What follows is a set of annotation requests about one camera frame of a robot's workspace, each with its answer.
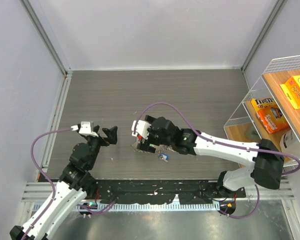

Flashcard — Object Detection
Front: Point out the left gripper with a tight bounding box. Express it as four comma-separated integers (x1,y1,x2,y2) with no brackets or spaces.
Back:
85,125,117,168

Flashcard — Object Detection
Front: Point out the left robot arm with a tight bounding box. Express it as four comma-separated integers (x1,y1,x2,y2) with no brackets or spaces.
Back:
9,121,118,240

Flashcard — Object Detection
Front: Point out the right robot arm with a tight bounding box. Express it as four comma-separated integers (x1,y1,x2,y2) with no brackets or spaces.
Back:
131,115,284,198

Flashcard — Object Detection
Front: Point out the yellow m&m box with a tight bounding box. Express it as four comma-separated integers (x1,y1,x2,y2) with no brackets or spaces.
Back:
250,97,277,117

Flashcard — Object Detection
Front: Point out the orange snack box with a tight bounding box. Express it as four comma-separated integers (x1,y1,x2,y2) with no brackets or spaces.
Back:
257,106,289,134

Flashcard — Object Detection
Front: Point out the white bottle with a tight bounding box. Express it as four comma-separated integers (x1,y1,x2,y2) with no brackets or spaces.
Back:
279,129,300,157

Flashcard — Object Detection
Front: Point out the orange cracker box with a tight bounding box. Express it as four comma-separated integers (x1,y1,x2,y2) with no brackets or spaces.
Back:
280,75,300,110

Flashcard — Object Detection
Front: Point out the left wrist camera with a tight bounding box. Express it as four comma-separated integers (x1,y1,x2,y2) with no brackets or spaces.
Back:
78,121,99,137

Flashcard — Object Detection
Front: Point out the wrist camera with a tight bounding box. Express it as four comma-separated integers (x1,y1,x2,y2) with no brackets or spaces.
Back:
131,120,151,140
78,121,99,137

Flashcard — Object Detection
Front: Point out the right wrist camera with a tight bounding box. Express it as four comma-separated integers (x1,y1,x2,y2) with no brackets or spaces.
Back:
131,120,151,140

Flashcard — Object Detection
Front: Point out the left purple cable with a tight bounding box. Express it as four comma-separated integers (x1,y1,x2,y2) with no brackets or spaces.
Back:
19,126,116,240

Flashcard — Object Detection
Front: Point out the purple cable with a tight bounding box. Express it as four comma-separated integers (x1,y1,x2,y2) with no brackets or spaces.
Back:
19,126,116,240
134,101,300,220

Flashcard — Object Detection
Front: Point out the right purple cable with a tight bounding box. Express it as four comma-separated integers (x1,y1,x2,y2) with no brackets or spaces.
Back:
134,101,300,220

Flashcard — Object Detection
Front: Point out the white cable duct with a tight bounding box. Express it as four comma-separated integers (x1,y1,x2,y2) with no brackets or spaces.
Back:
32,202,221,212

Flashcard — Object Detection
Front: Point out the white wire shelf rack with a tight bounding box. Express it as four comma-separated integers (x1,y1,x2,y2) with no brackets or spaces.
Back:
224,55,300,160

